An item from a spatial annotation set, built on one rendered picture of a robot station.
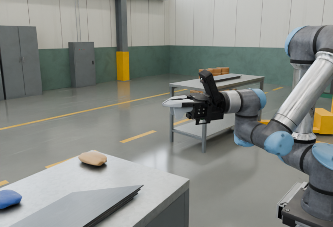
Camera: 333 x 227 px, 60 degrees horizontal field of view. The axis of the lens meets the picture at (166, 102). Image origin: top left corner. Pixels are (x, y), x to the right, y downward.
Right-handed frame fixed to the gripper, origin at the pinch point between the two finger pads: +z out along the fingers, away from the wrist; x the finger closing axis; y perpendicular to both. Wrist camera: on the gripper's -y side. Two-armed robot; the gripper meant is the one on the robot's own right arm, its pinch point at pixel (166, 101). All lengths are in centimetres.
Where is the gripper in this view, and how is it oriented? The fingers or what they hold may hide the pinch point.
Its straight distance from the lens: 85.7
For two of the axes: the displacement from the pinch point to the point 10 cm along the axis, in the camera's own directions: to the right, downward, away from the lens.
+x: -3.9, -3.3, 8.6
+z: -9.2, 0.9, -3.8
